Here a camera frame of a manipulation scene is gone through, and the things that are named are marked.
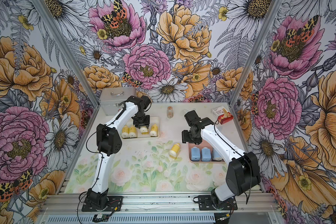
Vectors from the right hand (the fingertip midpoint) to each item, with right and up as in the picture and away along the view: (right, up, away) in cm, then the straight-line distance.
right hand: (187, 143), depth 83 cm
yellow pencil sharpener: (-36, +5, +12) cm, 38 cm away
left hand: (-28, +7, +11) cm, 31 cm away
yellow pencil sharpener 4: (-8, -6, +4) cm, 10 cm away
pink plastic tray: (+4, +4, -24) cm, 25 cm away
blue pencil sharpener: (+5, -7, +2) cm, 9 cm away
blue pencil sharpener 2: (+11, -7, +2) cm, 13 cm away
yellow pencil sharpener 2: (-27, +7, +9) cm, 30 cm away
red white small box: (+30, +16, +26) cm, 43 cm away
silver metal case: (-55, +30, +25) cm, 68 cm away
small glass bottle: (-11, +19, +28) cm, 35 cm away
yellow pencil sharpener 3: (-22, +5, +13) cm, 26 cm away
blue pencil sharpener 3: (+17, -8, 0) cm, 19 cm away
